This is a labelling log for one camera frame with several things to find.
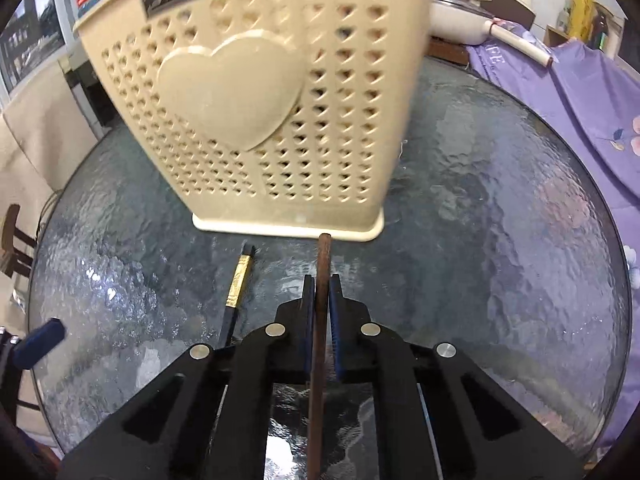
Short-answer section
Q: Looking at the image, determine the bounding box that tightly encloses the window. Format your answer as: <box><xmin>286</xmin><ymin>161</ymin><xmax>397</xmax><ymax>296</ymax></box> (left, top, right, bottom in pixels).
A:
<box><xmin>0</xmin><ymin>0</ymin><xmax>76</xmax><ymax>96</ymax></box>

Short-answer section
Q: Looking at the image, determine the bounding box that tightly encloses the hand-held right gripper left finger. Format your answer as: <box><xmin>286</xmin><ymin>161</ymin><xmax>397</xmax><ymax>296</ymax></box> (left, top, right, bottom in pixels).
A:
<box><xmin>59</xmin><ymin>275</ymin><xmax>317</xmax><ymax>480</ymax></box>

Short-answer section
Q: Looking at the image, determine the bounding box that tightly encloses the wooden shelf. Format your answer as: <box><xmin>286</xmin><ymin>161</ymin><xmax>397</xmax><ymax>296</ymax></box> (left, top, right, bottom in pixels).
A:
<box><xmin>545</xmin><ymin>2</ymin><xmax>628</xmax><ymax>58</ymax></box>

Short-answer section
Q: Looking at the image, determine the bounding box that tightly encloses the brown wooden chopstick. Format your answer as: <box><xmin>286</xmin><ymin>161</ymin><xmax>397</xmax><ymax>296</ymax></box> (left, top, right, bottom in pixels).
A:
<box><xmin>306</xmin><ymin>233</ymin><xmax>332</xmax><ymax>480</ymax></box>

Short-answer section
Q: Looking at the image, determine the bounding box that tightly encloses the wooden board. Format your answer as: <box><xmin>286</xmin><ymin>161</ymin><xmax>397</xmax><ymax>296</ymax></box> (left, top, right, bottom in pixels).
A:
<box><xmin>425</xmin><ymin>35</ymin><xmax>473</xmax><ymax>68</ymax></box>

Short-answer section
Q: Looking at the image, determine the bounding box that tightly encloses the purple floral cloth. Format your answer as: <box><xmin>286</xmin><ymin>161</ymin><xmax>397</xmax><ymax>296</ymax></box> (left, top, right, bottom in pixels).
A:
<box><xmin>467</xmin><ymin>25</ymin><xmax>640</xmax><ymax>456</ymax></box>

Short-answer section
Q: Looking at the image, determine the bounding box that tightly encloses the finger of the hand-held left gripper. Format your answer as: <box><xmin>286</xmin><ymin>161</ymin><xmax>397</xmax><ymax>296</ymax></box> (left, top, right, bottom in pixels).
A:
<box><xmin>12</xmin><ymin>317</ymin><xmax>67</xmax><ymax>368</ymax></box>

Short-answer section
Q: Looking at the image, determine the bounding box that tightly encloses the water dispenser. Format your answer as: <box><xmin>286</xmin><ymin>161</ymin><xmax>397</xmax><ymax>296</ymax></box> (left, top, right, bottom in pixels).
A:
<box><xmin>57</xmin><ymin>42</ymin><xmax>121</xmax><ymax>128</ymax></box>

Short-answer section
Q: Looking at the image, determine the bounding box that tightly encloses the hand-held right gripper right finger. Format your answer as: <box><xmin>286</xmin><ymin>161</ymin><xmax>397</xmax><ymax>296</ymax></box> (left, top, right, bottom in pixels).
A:
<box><xmin>327</xmin><ymin>274</ymin><xmax>586</xmax><ymax>480</ymax></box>

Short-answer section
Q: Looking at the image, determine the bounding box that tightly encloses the dark wooden chair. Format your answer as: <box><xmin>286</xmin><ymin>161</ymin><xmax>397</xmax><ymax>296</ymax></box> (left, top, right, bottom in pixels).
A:
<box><xmin>0</xmin><ymin>204</ymin><xmax>38</xmax><ymax>278</ymax></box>

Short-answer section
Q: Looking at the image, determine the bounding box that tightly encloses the beige perforated utensil holder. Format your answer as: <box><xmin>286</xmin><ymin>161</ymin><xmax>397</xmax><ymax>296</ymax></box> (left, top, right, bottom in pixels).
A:
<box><xmin>72</xmin><ymin>0</ymin><xmax>441</xmax><ymax>242</ymax></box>

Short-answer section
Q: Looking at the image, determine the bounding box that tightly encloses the black chopstick wide gold band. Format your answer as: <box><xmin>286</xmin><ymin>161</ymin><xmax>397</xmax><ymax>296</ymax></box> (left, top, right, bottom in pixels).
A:
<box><xmin>219</xmin><ymin>244</ymin><xmax>257</xmax><ymax>348</ymax></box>

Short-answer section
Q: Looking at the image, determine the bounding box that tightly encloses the cream pan with glass lid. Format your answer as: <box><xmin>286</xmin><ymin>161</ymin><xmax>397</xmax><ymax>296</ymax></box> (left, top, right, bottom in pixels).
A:
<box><xmin>429</xmin><ymin>0</ymin><xmax>555</xmax><ymax>67</ymax></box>

